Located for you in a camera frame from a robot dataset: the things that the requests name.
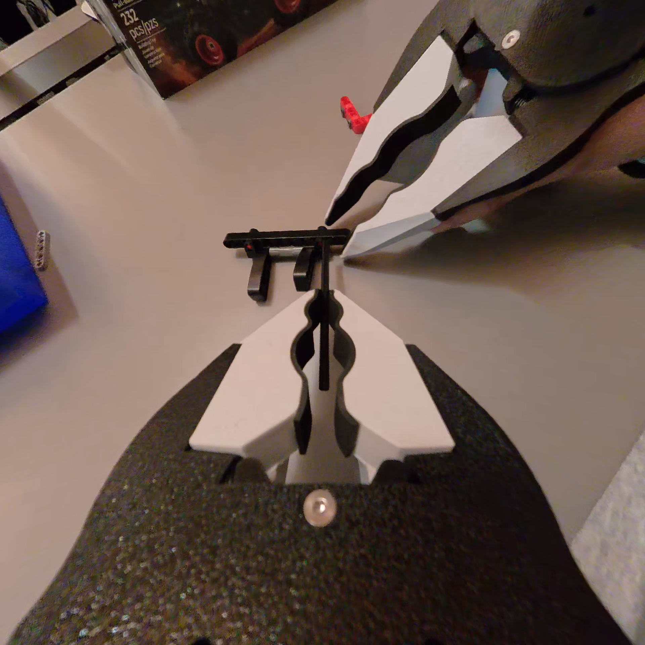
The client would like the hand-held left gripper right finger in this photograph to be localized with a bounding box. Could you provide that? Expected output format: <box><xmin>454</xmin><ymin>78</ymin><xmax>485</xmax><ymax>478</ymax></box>
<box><xmin>330</xmin><ymin>291</ymin><xmax>457</xmax><ymax>484</ymax></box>

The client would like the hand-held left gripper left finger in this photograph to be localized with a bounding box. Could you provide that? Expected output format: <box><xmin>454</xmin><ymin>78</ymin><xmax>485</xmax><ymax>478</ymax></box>
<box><xmin>187</xmin><ymin>290</ymin><xmax>322</xmax><ymax>485</ymax></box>

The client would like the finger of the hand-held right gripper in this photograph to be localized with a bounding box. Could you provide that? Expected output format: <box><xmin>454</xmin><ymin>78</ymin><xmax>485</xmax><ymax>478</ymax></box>
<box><xmin>341</xmin><ymin>114</ymin><xmax>524</xmax><ymax>261</ymax></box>
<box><xmin>324</xmin><ymin>34</ymin><xmax>478</xmax><ymax>226</ymax></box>

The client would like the black lego axle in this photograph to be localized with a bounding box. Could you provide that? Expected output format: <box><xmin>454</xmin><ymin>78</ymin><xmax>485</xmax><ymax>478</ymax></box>
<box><xmin>317</xmin><ymin>237</ymin><xmax>332</xmax><ymax>391</ymax></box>

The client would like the black lego assembly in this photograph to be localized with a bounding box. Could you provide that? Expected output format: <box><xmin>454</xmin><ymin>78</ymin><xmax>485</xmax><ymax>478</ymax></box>
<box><xmin>223</xmin><ymin>228</ymin><xmax>352</xmax><ymax>303</ymax></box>

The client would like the red angled lego beam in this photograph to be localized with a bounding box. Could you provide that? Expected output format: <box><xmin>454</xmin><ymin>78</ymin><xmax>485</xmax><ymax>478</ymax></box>
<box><xmin>340</xmin><ymin>96</ymin><xmax>374</xmax><ymax>135</ymax></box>

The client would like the black lego set box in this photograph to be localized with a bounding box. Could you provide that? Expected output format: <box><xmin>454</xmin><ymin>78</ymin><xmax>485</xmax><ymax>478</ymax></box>
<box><xmin>81</xmin><ymin>0</ymin><xmax>343</xmax><ymax>100</ymax></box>

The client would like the person's right hand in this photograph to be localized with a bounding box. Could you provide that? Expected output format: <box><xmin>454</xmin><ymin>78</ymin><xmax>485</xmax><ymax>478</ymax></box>
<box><xmin>431</xmin><ymin>96</ymin><xmax>645</xmax><ymax>235</ymax></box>

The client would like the blue plastic bin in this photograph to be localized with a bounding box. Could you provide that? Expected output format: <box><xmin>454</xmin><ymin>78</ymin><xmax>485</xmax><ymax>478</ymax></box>
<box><xmin>0</xmin><ymin>194</ymin><xmax>49</xmax><ymax>336</ymax></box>

